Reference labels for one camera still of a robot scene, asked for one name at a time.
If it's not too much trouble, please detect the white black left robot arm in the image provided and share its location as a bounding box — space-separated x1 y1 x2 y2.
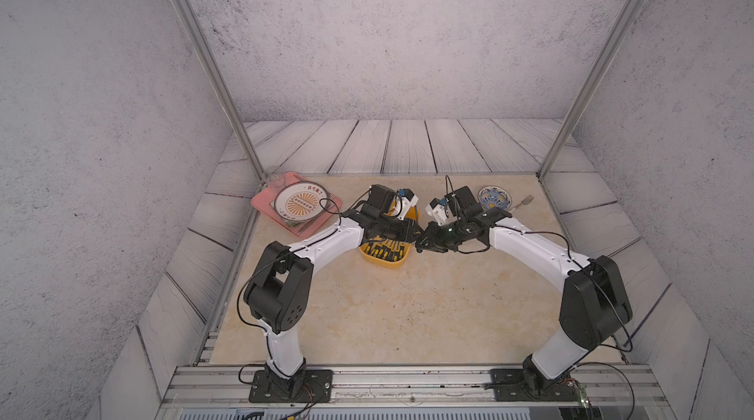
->
238 211 422 380

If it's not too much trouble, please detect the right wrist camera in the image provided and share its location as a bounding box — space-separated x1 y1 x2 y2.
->
425 186 484 226

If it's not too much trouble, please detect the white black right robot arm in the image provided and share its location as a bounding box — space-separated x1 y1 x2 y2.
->
415 209 633 385

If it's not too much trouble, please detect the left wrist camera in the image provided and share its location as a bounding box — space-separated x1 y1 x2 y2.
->
366 184 418 221

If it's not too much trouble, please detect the aluminium frame post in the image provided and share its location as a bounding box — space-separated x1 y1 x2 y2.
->
171 0 267 182
536 0 646 183

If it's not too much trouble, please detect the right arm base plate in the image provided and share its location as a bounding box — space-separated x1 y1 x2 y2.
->
483 363 580 402

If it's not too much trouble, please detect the right aluminium frame post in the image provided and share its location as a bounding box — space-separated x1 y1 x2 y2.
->
536 0 646 183

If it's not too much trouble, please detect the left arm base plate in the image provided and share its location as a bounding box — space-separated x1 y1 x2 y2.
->
249 364 334 403

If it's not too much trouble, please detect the aluminium front rail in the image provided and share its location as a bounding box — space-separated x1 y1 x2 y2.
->
156 362 675 419

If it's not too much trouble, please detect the file tool black yellow handle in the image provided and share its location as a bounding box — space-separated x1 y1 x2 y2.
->
362 241 383 257

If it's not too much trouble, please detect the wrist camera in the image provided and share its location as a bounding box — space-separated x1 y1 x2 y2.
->
366 184 418 221
425 186 484 226

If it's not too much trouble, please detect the left aluminium frame post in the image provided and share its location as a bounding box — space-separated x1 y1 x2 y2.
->
171 0 267 182

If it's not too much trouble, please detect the white round printed plate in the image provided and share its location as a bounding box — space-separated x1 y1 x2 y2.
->
273 182 329 223

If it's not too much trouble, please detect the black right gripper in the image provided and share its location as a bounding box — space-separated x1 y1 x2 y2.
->
413 220 467 252

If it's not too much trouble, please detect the fork with white handle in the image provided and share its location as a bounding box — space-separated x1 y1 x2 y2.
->
511 195 534 212

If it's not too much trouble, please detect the blue yellow patterned bowl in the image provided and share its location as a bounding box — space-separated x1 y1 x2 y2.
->
477 185 512 211

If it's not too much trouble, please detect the yellow plastic storage box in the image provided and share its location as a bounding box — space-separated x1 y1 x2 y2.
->
359 204 419 269

